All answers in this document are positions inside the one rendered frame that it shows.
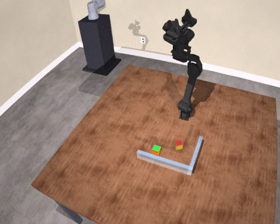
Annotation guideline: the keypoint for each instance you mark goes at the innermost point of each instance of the transparent red cube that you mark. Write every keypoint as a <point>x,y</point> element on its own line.
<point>178,144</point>

